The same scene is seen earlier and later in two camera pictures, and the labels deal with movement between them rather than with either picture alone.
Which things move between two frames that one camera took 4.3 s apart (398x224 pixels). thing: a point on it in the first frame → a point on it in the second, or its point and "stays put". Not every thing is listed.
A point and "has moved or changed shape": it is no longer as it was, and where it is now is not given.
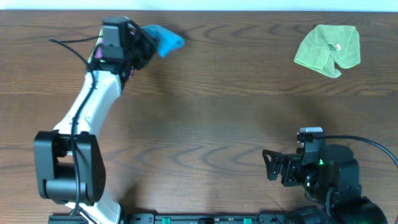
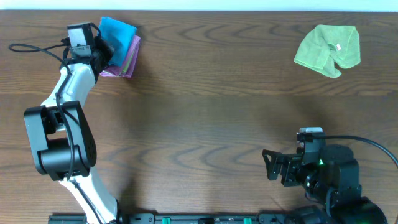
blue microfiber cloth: [165, 41] has moved or changed shape
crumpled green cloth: [328, 46] stays put
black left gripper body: [137, 51] → [102, 54]
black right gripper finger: [270, 164] stays put
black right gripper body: [291, 163] stays put
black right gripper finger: [273, 171] stays put
